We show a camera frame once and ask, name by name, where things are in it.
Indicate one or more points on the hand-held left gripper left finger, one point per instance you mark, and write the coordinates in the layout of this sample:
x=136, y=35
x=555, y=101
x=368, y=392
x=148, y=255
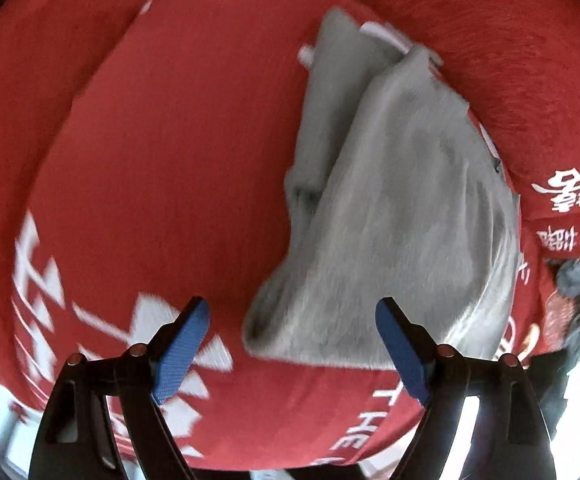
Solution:
x=182, y=350

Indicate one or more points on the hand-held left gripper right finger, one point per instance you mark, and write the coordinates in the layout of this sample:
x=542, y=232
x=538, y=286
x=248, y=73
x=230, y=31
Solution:
x=404, y=350

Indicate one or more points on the grey knit sweater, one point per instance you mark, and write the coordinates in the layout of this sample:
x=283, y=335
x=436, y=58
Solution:
x=395, y=210

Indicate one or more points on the red printed blanket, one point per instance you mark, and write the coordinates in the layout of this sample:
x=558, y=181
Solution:
x=169, y=160

